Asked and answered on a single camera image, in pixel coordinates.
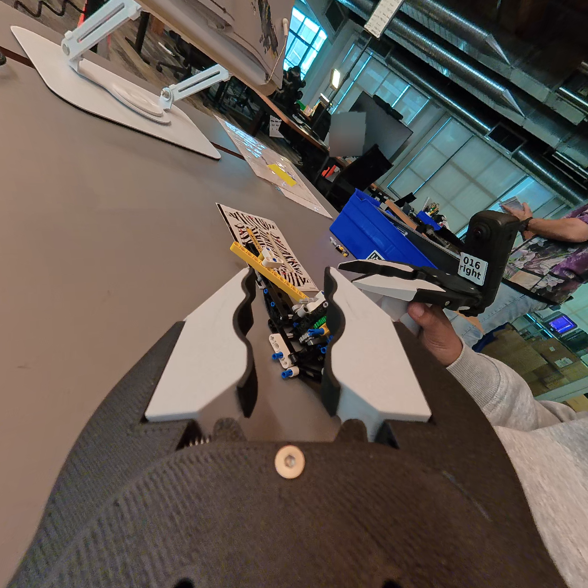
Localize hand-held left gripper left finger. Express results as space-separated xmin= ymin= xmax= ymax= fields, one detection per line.
xmin=145 ymin=267 xmax=259 ymax=423

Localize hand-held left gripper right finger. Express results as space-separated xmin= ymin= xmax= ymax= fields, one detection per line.
xmin=320 ymin=266 xmax=433 ymax=433

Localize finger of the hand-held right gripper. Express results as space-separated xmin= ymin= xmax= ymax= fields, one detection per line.
xmin=351 ymin=274 xmax=444 ymax=303
xmin=339 ymin=259 xmax=420 ymax=282

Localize lego vehicle chassis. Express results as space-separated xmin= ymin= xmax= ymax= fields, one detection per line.
xmin=250 ymin=243 xmax=334 ymax=382

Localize yellow lego beam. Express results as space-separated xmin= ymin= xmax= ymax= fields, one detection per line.
xmin=230 ymin=241 xmax=311 ymax=302

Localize person's right forearm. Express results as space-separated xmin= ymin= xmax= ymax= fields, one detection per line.
xmin=447 ymin=339 xmax=588 ymax=588

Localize person's right hand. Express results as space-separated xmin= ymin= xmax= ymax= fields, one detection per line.
xmin=406 ymin=301 xmax=465 ymax=368

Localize blue plastic bin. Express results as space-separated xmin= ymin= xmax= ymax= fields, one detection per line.
xmin=330 ymin=188 xmax=437 ymax=270

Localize blue pen holder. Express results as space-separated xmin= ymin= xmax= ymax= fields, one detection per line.
xmin=416 ymin=200 xmax=453 ymax=230

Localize black office chair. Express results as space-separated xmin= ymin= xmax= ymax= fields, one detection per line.
xmin=324 ymin=145 xmax=394 ymax=209

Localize small blue screen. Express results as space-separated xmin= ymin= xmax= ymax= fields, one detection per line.
xmin=546 ymin=313 xmax=579 ymax=335

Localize stack of cardboard boxes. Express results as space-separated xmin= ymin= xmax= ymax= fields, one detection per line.
xmin=498 ymin=322 xmax=588 ymax=412

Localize black background monitor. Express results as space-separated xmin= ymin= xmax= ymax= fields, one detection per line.
xmin=328 ymin=91 xmax=414 ymax=159

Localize yellow paper note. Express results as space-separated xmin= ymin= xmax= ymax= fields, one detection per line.
xmin=268 ymin=163 xmax=298 ymax=187

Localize zebra striped sticker sheet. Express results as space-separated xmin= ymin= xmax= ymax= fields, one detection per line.
xmin=216 ymin=202 xmax=320 ymax=295

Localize clear plastic document sleeve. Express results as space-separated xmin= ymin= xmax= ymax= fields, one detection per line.
xmin=215 ymin=115 xmax=332 ymax=219

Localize white hanging tag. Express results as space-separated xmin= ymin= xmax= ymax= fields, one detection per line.
xmin=364 ymin=0 xmax=405 ymax=38

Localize white tilted monitor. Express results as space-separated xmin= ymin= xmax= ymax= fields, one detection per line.
xmin=138 ymin=0 xmax=295 ymax=95

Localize white monitor stand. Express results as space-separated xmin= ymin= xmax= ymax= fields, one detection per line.
xmin=10 ymin=0 xmax=230 ymax=160

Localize silver ventilation duct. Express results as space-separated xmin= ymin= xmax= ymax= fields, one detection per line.
xmin=386 ymin=46 xmax=524 ymax=115
xmin=395 ymin=0 xmax=513 ymax=67

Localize black coiled cable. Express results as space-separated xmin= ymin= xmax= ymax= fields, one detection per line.
xmin=13 ymin=0 xmax=81 ymax=18

